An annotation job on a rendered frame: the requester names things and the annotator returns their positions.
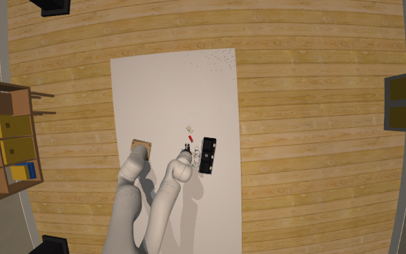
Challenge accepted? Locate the black rack of three bins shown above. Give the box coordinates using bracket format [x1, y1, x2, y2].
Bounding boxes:
[200, 137, 217, 174]

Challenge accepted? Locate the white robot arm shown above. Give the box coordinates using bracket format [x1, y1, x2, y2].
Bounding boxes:
[101, 145, 200, 254]

